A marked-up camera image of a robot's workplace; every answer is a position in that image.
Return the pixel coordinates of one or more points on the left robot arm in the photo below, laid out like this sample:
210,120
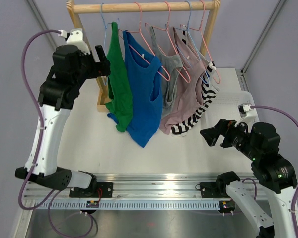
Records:
55,102

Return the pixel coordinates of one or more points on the mauve tank top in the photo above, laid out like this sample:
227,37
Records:
189,95

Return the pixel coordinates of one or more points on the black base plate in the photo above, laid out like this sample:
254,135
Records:
104,189
210,190

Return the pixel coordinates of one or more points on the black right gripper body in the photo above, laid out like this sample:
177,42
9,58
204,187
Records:
238,137

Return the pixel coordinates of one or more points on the wooden clothes rack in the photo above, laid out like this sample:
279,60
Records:
75,10

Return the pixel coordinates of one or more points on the pink hanger under striped top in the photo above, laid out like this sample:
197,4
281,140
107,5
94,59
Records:
206,34

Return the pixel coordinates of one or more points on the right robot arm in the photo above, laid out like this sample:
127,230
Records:
274,173

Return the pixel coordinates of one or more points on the blue tank top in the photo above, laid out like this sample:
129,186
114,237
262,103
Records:
143,71

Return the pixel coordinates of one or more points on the light blue wire hanger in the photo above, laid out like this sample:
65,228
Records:
106,25

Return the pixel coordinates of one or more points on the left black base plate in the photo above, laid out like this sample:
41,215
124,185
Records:
104,189

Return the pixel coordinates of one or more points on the pink hanger under grey top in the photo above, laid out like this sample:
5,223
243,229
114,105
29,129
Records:
166,29

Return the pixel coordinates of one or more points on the white plastic basket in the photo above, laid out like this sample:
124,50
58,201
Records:
225,106

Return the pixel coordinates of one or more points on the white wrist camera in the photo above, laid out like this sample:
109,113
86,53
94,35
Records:
247,114
76,38

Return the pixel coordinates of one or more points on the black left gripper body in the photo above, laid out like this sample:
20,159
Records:
89,69

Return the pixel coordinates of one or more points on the blue hanger under mauve top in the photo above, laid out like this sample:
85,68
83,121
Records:
190,43

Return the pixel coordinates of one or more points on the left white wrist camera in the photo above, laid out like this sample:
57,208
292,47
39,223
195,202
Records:
76,38

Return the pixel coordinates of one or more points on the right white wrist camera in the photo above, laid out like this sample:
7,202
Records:
247,114

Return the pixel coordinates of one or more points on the aluminium mounting rail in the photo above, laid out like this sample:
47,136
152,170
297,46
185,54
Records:
144,186

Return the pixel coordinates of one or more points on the black white striped top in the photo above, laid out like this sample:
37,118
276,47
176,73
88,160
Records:
208,93

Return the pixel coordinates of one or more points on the grey tank top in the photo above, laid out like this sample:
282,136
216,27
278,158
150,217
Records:
172,64

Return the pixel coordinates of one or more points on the green tank top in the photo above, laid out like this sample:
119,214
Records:
119,91

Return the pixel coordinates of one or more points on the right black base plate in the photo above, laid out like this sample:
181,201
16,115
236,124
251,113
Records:
210,190

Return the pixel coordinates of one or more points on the white slotted cable duct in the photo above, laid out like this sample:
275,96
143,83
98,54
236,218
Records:
132,205

